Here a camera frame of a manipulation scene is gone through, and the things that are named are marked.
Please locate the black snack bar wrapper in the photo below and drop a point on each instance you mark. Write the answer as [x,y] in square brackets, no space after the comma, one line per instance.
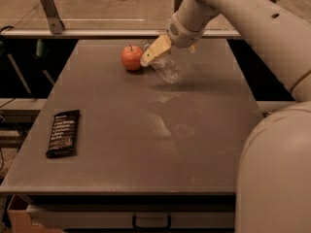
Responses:
[64,132]

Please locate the red apple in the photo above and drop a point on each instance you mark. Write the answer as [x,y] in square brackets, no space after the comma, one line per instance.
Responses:
[130,58]

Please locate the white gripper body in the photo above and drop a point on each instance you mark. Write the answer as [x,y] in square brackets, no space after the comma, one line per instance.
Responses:
[184,35]

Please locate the cardboard box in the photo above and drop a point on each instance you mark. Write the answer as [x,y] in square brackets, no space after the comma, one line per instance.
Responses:
[22,222]

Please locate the grey table drawer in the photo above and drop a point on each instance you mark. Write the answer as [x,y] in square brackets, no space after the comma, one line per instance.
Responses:
[72,217]

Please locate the black drawer handle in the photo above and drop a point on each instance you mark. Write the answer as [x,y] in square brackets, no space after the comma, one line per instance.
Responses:
[151,221]

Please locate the left metal bracket post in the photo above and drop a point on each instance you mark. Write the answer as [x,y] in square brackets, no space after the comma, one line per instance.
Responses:
[56,26]

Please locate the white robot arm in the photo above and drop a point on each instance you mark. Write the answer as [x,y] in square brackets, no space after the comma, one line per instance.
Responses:
[273,190]

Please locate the clear plastic water bottle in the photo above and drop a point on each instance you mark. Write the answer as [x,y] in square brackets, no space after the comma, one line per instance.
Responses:
[167,68]

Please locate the clear acrylic barrier panel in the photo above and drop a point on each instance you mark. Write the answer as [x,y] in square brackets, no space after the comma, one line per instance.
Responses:
[90,14]

